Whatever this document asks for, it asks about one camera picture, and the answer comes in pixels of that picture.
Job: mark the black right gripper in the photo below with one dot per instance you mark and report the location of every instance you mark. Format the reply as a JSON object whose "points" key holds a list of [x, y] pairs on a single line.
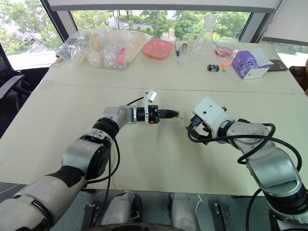
{"points": [[197, 124]]}

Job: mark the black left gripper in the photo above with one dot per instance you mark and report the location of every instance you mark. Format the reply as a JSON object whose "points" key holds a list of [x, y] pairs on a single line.
{"points": [[153, 115]]}

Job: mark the small clear plastic bag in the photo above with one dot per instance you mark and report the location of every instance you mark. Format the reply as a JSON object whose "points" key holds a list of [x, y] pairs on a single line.
{"points": [[181, 117]]}

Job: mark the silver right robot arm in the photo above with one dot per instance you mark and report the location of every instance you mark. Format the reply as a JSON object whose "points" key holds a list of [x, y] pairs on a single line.
{"points": [[269, 158]]}

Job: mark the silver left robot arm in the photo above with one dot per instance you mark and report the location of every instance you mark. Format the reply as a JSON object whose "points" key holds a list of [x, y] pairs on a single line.
{"points": [[79, 154]]}

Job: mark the clear plastic syringe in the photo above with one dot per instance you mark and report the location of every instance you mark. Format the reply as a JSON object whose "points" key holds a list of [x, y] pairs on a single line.
{"points": [[184, 54]]}

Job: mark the small black box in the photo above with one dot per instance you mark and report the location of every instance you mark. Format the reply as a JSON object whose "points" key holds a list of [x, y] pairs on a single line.
{"points": [[213, 68]]}

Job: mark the white blue pen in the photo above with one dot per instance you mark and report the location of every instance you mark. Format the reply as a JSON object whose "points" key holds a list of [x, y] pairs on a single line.
{"points": [[177, 49]]}

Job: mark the pink plastic bowl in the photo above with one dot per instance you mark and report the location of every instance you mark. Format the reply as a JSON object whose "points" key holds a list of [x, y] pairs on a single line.
{"points": [[157, 48]]}

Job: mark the pink plastic item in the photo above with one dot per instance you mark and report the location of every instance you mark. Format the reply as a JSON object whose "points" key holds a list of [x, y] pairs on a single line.
{"points": [[121, 55]]}

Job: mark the small orange tag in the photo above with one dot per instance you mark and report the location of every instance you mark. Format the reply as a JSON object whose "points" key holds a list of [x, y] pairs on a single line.
{"points": [[225, 64]]}

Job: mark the silver robot leg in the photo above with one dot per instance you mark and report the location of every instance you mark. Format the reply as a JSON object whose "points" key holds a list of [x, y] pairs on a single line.
{"points": [[120, 208], [183, 210]]}

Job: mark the glass conical flask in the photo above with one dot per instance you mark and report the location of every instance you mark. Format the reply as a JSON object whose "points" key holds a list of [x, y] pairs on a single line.
{"points": [[204, 43]]}

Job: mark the small clear bottle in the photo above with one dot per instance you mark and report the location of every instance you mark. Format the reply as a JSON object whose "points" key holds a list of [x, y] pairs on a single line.
{"points": [[171, 33]]}

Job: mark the red item in clear wrap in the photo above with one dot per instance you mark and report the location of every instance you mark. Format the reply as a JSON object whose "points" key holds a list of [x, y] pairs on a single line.
{"points": [[223, 51]]}

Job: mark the purple tissue box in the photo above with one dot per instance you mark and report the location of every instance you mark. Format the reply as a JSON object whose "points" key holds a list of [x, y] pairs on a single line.
{"points": [[250, 65]]}

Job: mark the pile of clear plastic bags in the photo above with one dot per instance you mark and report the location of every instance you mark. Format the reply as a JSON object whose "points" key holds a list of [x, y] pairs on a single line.
{"points": [[108, 45]]}

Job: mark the yellow tube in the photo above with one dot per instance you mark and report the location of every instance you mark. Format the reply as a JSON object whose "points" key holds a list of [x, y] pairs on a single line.
{"points": [[96, 41]]}

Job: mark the black office chair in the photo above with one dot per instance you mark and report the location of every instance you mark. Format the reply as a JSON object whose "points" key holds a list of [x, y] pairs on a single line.
{"points": [[10, 81]]}

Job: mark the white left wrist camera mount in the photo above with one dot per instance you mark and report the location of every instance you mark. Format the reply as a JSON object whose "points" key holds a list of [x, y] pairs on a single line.
{"points": [[151, 95]]}

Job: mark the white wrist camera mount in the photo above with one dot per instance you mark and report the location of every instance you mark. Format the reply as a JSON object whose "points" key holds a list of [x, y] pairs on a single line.
{"points": [[151, 95], [209, 111]]}

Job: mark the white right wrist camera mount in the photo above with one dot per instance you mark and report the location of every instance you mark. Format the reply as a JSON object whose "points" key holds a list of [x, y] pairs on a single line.
{"points": [[209, 111]]}

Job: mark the black metal bracket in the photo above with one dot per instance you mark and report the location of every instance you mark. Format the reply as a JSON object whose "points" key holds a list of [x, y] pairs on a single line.
{"points": [[91, 214], [222, 215]]}

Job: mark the dark window frame post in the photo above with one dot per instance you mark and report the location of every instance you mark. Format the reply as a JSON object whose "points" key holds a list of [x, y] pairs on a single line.
{"points": [[55, 21], [252, 26]]}

